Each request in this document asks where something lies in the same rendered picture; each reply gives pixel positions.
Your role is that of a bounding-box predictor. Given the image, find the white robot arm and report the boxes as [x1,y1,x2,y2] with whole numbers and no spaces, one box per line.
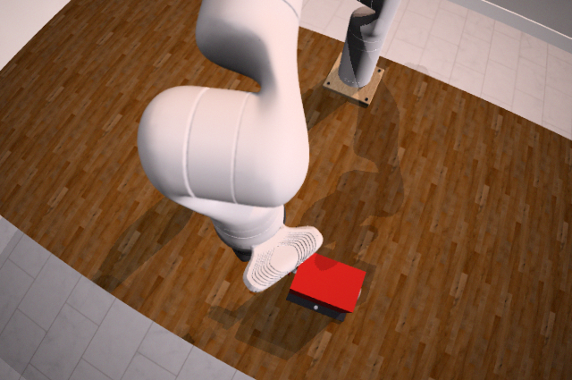
[137,0,401,238]

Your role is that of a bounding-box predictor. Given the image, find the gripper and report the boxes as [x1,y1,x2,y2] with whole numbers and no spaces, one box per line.
[213,205,323,292]

